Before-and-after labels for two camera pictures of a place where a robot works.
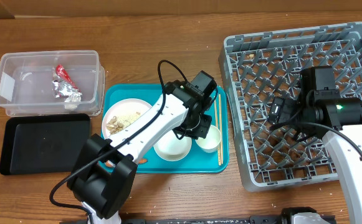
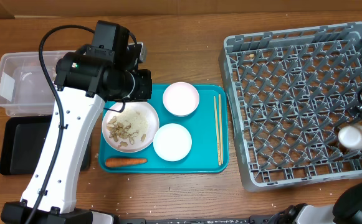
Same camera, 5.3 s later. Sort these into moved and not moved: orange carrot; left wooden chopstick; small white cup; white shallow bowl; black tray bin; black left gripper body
Moved: small white cup; black left gripper body
Not moved: white shallow bowl; black tray bin; left wooden chopstick; orange carrot
